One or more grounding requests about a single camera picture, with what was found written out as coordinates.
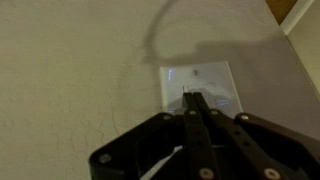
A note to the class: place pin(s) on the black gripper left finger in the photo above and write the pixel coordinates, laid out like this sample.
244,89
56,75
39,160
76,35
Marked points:
183,141

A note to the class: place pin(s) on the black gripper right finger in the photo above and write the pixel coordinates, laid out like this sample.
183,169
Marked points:
262,150

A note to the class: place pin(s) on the white wall switch plate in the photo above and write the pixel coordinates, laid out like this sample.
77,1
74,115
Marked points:
213,80

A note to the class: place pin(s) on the white baseboard trim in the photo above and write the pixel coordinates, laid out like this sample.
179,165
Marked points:
295,14

